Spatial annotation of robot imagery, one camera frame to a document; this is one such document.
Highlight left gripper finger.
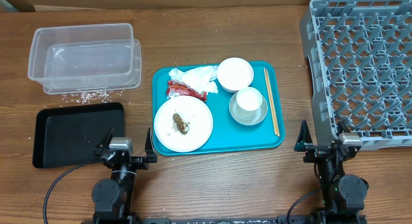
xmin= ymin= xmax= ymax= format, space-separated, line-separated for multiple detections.
xmin=98 ymin=127 xmax=114 ymax=149
xmin=145 ymin=127 xmax=155 ymax=155

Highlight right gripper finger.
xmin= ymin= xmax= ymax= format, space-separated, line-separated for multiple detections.
xmin=295 ymin=120 xmax=313 ymax=146
xmin=337 ymin=120 xmax=351 ymax=135

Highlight brown food scrap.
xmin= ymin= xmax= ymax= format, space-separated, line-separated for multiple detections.
xmin=173 ymin=113 xmax=189 ymax=135

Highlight white round plate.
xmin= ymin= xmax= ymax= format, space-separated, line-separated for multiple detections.
xmin=154 ymin=96 xmax=213 ymax=153

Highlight grey green bowl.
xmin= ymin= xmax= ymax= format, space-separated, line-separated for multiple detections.
xmin=229 ymin=93 xmax=268 ymax=126

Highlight red snack wrapper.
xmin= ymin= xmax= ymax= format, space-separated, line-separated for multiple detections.
xmin=166 ymin=80 xmax=207 ymax=102

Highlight small white cup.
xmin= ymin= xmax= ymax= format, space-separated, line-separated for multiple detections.
xmin=236 ymin=87 xmax=263 ymax=111

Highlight white napkin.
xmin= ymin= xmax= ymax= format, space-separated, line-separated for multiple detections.
xmin=169 ymin=66 xmax=218 ymax=93

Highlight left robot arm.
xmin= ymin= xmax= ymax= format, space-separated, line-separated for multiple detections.
xmin=91 ymin=129 xmax=158 ymax=223

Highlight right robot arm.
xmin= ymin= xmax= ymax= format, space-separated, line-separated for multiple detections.
xmin=286 ymin=120 xmax=369 ymax=224

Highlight grey dishwasher rack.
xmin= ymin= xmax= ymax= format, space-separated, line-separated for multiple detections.
xmin=299 ymin=0 xmax=411 ymax=151

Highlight black plastic tray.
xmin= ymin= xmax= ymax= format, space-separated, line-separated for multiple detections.
xmin=32 ymin=102 xmax=125 ymax=168

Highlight spilled rice on table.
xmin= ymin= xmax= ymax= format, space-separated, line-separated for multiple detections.
xmin=62 ymin=90 xmax=123 ymax=105

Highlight teal serving tray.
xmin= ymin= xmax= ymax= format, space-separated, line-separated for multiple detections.
xmin=152 ymin=61 xmax=286 ymax=156

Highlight clear plastic bin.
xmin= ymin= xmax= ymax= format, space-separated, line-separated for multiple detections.
xmin=28 ymin=23 xmax=142 ymax=95

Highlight white pink bowl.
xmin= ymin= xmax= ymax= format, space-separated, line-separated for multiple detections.
xmin=217 ymin=57 xmax=254 ymax=93

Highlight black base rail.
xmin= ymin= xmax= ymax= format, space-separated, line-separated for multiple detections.
xmin=82 ymin=214 xmax=368 ymax=224

